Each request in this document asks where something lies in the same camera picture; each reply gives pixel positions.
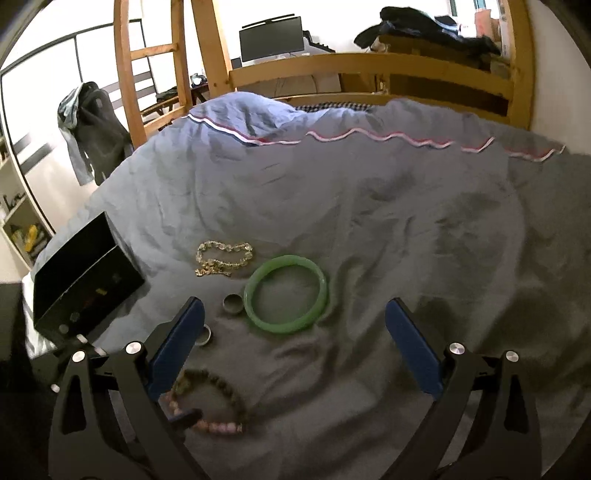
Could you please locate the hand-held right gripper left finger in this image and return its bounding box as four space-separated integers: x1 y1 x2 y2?
48 296 219 480

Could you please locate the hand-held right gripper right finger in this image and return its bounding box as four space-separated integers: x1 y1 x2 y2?
385 298 544 480

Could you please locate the brown and pink bead bracelet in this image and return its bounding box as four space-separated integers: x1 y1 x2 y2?
167 368 250 435

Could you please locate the black jewelry box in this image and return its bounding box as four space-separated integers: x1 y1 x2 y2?
33 212 146 343

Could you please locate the green jade bangle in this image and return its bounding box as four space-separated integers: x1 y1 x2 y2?
243 255 329 332

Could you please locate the blue duvet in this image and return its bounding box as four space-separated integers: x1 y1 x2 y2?
23 92 591 480

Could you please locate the white shelf unit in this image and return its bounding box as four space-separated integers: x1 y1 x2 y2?
0 134 54 271

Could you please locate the chair with grey jacket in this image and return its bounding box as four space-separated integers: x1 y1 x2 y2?
57 82 136 186

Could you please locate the dark wooden chair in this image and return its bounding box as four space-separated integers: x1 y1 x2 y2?
139 69 218 127

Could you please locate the checkered bed sheet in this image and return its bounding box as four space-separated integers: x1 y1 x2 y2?
295 102 372 113

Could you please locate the wooden ladder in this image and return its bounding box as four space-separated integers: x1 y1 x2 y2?
113 0 192 153

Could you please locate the computer monitor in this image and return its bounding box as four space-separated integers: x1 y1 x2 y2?
239 17 305 64

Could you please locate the dark jacket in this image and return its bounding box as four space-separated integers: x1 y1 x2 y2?
354 6 502 57

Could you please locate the wooden bed frame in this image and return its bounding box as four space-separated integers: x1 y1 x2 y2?
191 0 536 131

